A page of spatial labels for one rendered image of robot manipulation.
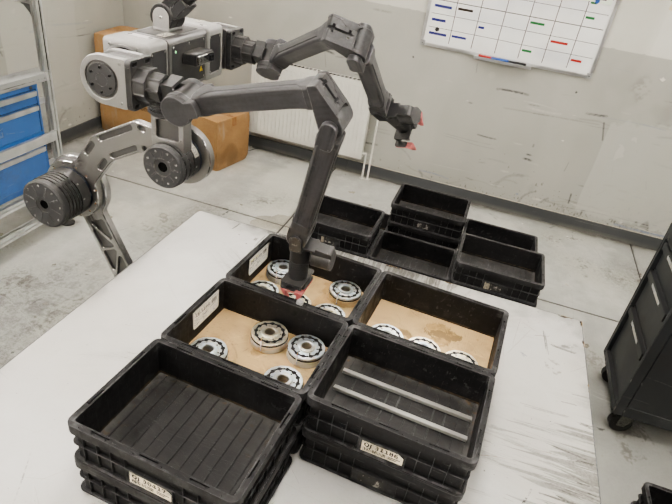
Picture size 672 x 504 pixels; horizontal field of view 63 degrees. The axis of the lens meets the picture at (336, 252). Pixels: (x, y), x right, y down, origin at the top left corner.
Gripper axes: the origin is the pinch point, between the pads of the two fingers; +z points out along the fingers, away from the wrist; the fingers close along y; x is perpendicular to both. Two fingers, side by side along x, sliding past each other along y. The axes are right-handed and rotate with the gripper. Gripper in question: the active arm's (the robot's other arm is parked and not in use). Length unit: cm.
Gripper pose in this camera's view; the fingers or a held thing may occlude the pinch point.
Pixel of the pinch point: (295, 300)
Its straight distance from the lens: 164.3
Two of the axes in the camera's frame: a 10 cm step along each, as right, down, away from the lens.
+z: -1.3, 8.4, 5.3
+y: 3.5, -4.7, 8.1
